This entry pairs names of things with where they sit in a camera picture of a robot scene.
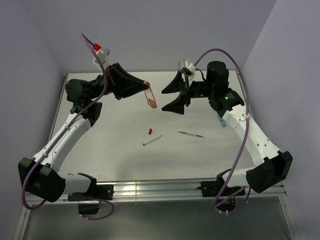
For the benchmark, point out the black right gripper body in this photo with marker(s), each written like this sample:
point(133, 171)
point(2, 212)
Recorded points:
point(197, 90)

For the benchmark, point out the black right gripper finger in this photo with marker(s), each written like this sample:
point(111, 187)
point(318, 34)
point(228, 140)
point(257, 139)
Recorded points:
point(177, 106)
point(176, 85)

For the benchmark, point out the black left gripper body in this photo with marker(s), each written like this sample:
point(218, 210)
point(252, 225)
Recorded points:
point(109, 79)

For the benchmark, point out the orange highlighter pen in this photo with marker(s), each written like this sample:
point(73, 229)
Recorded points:
point(149, 95)

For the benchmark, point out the blue highlighter pen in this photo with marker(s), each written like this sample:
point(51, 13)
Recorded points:
point(222, 121)

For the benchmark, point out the white pen with red tip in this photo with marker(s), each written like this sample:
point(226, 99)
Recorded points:
point(152, 140)

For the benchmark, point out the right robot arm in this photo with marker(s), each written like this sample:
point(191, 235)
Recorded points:
point(271, 165)

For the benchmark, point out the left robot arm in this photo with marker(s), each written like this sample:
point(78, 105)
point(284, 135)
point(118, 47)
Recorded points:
point(39, 175)

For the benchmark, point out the purple ballpoint pen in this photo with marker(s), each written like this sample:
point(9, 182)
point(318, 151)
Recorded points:
point(190, 134)

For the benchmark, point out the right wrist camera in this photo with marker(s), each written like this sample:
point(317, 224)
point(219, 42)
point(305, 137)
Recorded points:
point(187, 68)

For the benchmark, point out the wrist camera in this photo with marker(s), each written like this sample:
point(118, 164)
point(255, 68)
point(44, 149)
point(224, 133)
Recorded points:
point(103, 54)
point(187, 68)

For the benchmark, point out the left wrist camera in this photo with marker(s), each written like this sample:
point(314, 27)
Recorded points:
point(103, 54)

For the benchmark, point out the aluminium rail frame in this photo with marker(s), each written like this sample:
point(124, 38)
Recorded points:
point(155, 186)

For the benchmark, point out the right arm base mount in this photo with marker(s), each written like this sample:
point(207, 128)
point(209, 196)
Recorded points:
point(211, 189)

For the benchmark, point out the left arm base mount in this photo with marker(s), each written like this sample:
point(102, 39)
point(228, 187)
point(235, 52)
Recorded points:
point(89, 204)

